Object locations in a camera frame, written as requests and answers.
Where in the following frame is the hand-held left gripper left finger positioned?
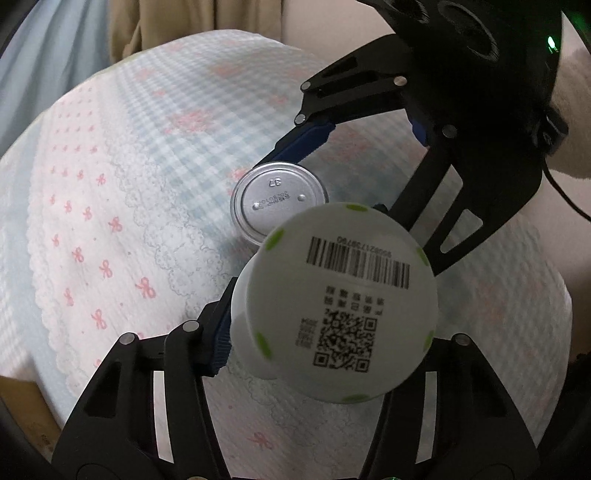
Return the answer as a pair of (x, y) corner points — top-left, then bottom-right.
(52, 277), (240, 480)

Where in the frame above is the black cable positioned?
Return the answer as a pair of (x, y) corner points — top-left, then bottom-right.
(542, 150), (591, 219)

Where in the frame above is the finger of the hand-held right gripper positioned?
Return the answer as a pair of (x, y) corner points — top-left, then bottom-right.
(376, 124), (544, 278)
(255, 34), (411, 167)

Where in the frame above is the light blue hanging cloth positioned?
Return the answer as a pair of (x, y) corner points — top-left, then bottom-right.
(0, 0), (112, 155)

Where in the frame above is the white jar with green print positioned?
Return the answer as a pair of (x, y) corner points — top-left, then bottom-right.
(229, 202), (439, 404)

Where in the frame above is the beige curtain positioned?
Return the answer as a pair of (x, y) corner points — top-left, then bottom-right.
(108, 0), (289, 62)

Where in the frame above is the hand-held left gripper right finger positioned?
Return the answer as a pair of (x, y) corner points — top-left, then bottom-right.
(359, 334), (542, 480)

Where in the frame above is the small clear round jar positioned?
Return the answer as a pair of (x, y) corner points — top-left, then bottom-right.
(230, 161), (330, 253)

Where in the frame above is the checked bedspread with pink bows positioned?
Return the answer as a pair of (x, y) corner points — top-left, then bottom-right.
(0, 30), (576, 480)

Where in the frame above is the pink-wrapped cardboard box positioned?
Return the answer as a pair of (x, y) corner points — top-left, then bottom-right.
(0, 376), (64, 463)

